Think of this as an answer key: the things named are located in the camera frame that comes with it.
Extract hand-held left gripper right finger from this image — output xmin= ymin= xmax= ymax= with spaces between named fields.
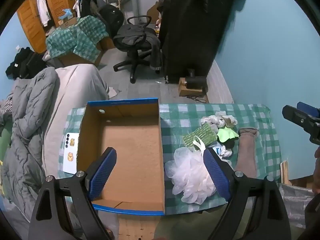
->
xmin=203 ymin=147 xmax=292 ymax=240

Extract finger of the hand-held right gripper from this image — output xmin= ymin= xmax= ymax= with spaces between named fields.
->
xmin=297 ymin=101 xmax=320 ymax=118
xmin=282 ymin=105 xmax=320 ymax=145

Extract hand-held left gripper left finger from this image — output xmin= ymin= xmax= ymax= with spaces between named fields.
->
xmin=28 ymin=147 xmax=117 ymax=240

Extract blue-rimmed cardboard box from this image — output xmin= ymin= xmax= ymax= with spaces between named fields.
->
xmin=76 ymin=98 xmax=166 ymax=216

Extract neon green cloth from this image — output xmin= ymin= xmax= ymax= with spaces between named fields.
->
xmin=216 ymin=126 xmax=239 ymax=143

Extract white and blue sock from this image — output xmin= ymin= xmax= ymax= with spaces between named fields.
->
xmin=212 ymin=144 xmax=233 ymax=158

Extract white bath loofah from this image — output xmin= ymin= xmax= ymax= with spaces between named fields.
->
xmin=164 ymin=135 xmax=218 ymax=205

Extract black sock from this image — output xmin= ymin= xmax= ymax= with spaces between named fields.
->
xmin=223 ymin=137 xmax=235 ymax=150

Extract white smartphone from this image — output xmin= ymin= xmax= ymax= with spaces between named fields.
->
xmin=62 ymin=133 xmax=80 ymax=174

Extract brown sock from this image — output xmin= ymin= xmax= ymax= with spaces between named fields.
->
xmin=235 ymin=127 xmax=259 ymax=178

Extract green textured scrub cloth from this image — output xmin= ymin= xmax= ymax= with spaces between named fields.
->
xmin=182 ymin=122 xmax=218 ymax=147

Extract wooden plank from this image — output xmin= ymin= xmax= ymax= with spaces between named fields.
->
xmin=280 ymin=159 xmax=290 ymax=186

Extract white crumpled sock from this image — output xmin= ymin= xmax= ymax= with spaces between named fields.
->
xmin=201 ymin=111 xmax=225 ymax=128

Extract green checked tablecloth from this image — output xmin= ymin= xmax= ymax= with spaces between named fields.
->
xmin=57 ymin=103 xmax=283 ymax=215

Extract grey plastic bag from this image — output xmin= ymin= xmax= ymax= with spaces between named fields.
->
xmin=277 ymin=182 xmax=315 ymax=229

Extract small brown cardboard box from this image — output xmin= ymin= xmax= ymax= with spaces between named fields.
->
xmin=178 ymin=77 xmax=209 ymax=97

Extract beige bed sheet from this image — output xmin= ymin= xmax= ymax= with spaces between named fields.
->
xmin=41 ymin=64 xmax=110 ymax=180

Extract grey quilted duvet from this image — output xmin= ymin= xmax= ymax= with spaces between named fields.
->
xmin=0 ymin=67 xmax=59 ymax=220

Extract black cylindrical device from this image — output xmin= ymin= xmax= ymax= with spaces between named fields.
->
xmin=186 ymin=69 xmax=208 ymax=90

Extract striped cloth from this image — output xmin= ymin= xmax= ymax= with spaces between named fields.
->
xmin=0 ymin=92 xmax=14 ymax=122

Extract black office chair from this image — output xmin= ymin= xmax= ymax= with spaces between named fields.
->
xmin=113 ymin=16 xmax=162 ymax=84

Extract black clothes pile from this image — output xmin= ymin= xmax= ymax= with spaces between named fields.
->
xmin=5 ymin=47 xmax=48 ymax=79

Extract dark grey garment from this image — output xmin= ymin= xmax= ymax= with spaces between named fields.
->
xmin=114 ymin=26 xmax=162 ymax=70

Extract green checked cloth cover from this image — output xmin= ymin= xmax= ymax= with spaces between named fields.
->
xmin=46 ymin=16 xmax=110 ymax=62

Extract black hanging coats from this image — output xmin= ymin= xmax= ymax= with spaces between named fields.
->
xmin=157 ymin=0 xmax=244 ymax=80

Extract open cardboard box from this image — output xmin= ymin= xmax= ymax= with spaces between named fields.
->
xmin=58 ymin=9 xmax=78 ymax=28

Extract black backpack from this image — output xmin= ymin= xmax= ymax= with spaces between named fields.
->
xmin=90 ymin=0 xmax=125 ymax=37

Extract white hanging shirt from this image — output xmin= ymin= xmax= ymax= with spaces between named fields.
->
xmin=37 ymin=0 xmax=52 ymax=27

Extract black floor cable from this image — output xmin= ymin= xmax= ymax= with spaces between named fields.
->
xmin=189 ymin=94 xmax=208 ymax=104

